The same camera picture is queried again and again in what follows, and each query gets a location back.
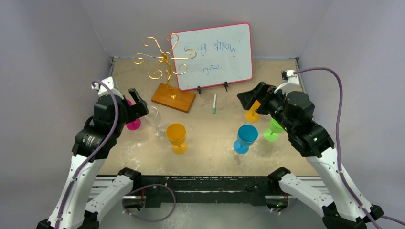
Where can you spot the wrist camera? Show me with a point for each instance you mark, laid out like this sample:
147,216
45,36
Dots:
108,83
290,82

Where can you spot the orange plastic wine glass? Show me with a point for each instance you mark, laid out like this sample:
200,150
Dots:
251,115

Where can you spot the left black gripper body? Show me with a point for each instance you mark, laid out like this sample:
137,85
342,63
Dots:
134,111

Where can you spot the clear wine glass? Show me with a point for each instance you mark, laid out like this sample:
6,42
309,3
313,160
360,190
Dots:
153,118

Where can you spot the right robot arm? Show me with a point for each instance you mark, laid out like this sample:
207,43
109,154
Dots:
343,207

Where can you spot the green plastic wine glass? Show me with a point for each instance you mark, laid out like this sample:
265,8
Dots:
271,134

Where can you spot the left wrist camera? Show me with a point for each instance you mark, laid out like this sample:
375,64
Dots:
108,83

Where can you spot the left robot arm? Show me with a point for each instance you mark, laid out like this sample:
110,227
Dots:
92,145

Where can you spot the yellow plastic wine glass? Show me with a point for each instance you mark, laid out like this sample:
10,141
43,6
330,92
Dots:
176,134

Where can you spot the pink framed whiteboard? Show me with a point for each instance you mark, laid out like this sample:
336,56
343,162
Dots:
214,56

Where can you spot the black aluminium base frame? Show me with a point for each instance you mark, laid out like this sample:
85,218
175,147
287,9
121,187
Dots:
253,190

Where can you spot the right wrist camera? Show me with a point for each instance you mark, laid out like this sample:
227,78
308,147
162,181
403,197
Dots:
290,82

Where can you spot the gold wire wine glass rack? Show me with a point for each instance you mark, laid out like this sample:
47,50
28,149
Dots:
166,94

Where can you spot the green whiteboard marker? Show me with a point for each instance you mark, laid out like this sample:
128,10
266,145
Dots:
214,103

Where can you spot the blue plastic wine glass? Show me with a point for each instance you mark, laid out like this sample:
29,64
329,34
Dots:
246,136

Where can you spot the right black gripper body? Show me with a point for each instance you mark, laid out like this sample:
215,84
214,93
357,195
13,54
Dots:
264,96

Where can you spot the pink plastic wine glass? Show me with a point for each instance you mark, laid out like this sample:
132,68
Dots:
134,125

